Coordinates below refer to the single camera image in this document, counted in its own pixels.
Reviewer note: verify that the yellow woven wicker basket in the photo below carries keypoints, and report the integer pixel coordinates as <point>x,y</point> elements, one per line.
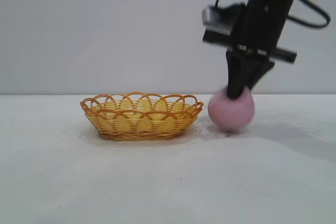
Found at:
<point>141,127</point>

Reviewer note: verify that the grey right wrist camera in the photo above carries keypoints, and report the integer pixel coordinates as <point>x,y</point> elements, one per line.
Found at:
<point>220,19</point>

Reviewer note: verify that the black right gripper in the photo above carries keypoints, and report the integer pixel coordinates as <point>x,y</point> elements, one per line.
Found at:
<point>260,32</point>

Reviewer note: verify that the pink peach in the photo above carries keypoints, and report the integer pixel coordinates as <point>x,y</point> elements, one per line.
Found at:
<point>231,115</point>

